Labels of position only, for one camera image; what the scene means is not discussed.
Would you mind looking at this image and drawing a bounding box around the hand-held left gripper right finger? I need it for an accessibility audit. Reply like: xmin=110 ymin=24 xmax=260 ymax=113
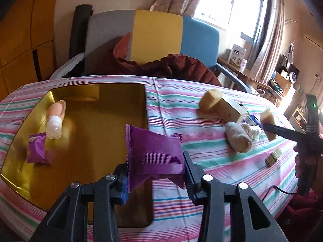
xmin=182 ymin=151 xmax=289 ymax=242

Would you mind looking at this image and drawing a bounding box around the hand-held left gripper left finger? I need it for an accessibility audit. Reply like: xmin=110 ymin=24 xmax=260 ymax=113
xmin=29 ymin=163 xmax=130 ymax=242

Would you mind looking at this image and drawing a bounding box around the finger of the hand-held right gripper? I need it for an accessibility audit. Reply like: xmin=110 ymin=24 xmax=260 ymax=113
xmin=262 ymin=122 xmax=304 ymax=143

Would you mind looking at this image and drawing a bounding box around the tan sponge piece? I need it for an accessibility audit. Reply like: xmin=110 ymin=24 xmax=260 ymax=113
xmin=260 ymin=108 xmax=277 ymax=142

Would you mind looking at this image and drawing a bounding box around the blue tissue pack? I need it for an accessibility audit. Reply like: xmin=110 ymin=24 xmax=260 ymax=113
xmin=244 ymin=111 xmax=261 ymax=126

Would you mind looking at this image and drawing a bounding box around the large purple snack packet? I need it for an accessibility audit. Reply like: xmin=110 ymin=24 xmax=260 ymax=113
xmin=125 ymin=124 xmax=186 ymax=193

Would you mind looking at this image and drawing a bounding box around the beige carton box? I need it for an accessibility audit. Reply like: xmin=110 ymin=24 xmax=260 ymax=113
xmin=217 ymin=98 xmax=247 ymax=123

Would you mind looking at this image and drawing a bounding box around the person's right hand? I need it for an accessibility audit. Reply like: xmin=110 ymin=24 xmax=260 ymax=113
xmin=293 ymin=143 xmax=323 ymax=180

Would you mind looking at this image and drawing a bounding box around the cream sock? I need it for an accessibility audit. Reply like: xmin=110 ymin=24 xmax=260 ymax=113
xmin=225 ymin=121 xmax=252 ymax=154
xmin=243 ymin=124 xmax=262 ymax=140

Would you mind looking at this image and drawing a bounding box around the brown cardboard box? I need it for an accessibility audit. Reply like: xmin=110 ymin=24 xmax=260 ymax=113
xmin=269 ymin=71 xmax=293 ymax=97

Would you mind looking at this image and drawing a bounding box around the wooden side table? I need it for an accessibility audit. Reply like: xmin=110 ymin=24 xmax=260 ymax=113
xmin=217 ymin=57 xmax=278 ymax=99

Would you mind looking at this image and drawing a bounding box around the yellow sponge cylinder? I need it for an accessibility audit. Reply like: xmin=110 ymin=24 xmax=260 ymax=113
xmin=198 ymin=89 xmax=224 ymax=112

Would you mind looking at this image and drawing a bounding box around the striped tablecloth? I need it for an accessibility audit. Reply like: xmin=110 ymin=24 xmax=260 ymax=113
xmin=0 ymin=75 xmax=303 ymax=242

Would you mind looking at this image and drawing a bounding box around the white carton box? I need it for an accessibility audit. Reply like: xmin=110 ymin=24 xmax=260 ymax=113
xmin=228 ymin=44 xmax=248 ymax=65

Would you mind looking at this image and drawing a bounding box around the small purple snack packet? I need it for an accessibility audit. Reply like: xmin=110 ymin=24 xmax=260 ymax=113
xmin=26 ymin=132 xmax=48 ymax=165

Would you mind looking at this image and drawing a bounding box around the peach bottle with clear cap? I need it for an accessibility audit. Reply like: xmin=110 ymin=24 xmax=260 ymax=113
xmin=46 ymin=100 xmax=67 ymax=140

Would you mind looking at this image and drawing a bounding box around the dark red padded jacket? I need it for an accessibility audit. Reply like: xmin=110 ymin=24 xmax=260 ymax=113
xmin=113 ymin=32 xmax=222 ymax=87

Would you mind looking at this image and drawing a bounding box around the window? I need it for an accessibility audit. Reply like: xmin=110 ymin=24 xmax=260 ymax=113
xmin=194 ymin=0 xmax=268 ymax=43

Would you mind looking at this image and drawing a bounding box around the grey yellow blue chair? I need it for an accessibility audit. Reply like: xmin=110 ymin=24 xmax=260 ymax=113
xmin=49 ymin=10 xmax=251 ymax=94

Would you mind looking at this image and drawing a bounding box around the wooden wardrobe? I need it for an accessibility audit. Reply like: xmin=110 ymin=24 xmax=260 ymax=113
xmin=0 ymin=0 xmax=61 ymax=102

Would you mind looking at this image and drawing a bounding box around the black cable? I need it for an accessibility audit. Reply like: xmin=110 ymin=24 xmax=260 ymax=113
xmin=261 ymin=185 xmax=299 ymax=205

